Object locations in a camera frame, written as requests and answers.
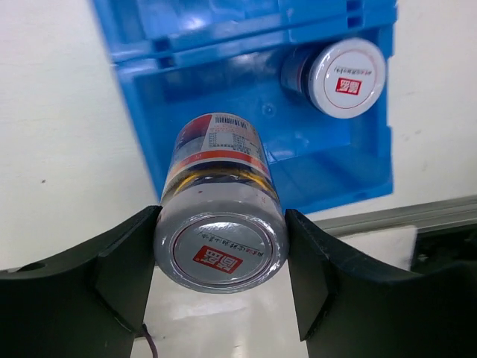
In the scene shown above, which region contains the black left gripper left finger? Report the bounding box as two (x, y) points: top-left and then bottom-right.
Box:
(1, 206), (160, 357)

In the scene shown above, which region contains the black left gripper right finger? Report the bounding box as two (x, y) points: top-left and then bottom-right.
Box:
(285, 210), (476, 357)

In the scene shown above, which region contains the red label spice jar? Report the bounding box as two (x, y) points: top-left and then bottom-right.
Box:
(154, 113), (289, 293)
(280, 37), (387, 119)

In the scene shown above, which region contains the blue bin near compartment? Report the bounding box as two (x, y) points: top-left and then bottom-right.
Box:
(114, 25), (393, 213)

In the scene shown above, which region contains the blue bin compartment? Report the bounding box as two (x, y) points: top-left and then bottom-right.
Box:
(114, 25), (393, 213)
(91, 1), (397, 70)

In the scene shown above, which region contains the blue bin middle compartment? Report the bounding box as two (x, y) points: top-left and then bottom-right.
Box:
(91, 1), (397, 70)

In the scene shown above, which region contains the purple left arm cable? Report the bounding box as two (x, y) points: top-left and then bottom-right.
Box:
(142, 323), (159, 358)

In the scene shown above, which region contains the aluminium table frame rail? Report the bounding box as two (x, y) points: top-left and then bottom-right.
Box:
(315, 195), (476, 236)

